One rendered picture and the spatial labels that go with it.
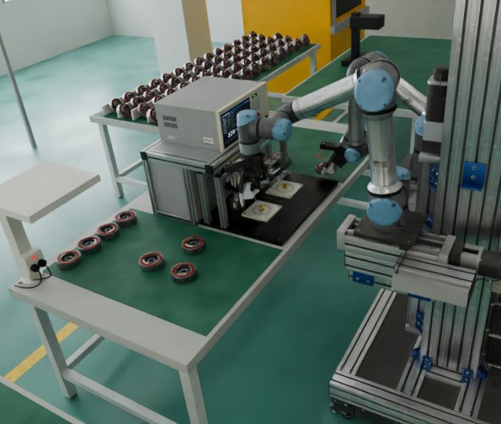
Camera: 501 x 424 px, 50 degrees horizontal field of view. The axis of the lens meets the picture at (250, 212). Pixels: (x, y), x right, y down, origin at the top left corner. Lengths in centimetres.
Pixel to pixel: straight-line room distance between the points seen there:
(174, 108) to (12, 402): 144
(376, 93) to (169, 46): 518
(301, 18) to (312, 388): 433
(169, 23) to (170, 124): 398
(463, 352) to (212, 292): 113
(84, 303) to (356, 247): 115
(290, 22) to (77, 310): 462
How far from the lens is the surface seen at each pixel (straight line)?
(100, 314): 233
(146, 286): 240
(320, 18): 615
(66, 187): 233
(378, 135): 178
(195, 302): 226
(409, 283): 204
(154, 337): 216
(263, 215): 268
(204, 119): 257
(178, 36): 660
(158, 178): 275
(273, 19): 642
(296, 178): 302
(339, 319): 323
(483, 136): 204
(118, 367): 317
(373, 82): 170
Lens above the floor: 220
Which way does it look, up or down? 31 degrees down
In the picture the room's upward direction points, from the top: 6 degrees counter-clockwise
